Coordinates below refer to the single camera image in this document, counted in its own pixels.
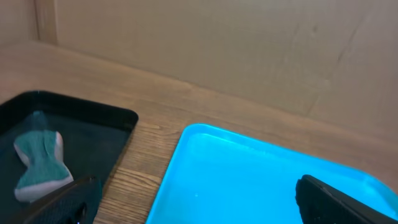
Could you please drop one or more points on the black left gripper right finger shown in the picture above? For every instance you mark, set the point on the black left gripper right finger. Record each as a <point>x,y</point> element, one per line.
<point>320,203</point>

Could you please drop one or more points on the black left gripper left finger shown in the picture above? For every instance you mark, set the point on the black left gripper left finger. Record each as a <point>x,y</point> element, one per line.
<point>76,202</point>

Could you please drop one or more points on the black water tray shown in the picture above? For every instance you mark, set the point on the black water tray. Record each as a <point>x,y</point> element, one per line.
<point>94,136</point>

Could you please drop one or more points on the teal serving tray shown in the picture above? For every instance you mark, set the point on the teal serving tray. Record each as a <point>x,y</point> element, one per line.
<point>217,176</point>

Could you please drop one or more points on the cardboard backdrop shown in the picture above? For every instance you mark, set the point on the cardboard backdrop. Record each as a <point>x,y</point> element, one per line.
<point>330,60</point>

